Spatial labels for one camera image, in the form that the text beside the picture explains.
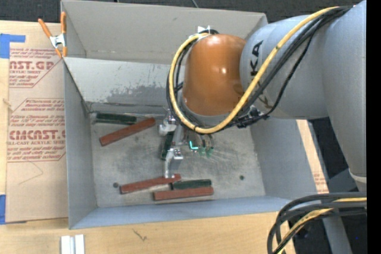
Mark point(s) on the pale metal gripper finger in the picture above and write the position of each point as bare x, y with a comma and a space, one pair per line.
169, 165
167, 128

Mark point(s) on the dark green block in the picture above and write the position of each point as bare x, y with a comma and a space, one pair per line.
116, 118
192, 184
167, 146

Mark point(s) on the red-brown flat block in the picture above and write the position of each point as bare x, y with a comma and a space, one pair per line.
183, 194
143, 185
128, 131

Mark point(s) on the grey metal bin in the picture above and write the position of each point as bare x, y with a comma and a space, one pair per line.
125, 157

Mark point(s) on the brown cardboard board red print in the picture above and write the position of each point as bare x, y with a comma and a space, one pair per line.
35, 181

